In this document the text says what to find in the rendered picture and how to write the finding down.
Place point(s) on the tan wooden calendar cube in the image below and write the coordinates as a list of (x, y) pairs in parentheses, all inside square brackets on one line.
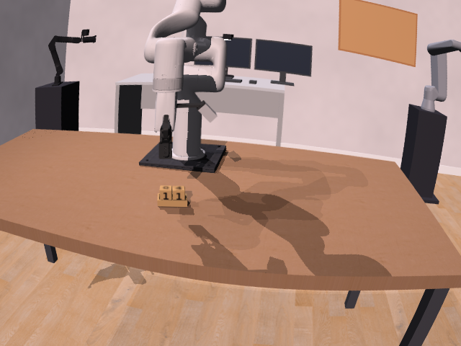
[(178, 192), (165, 192)]

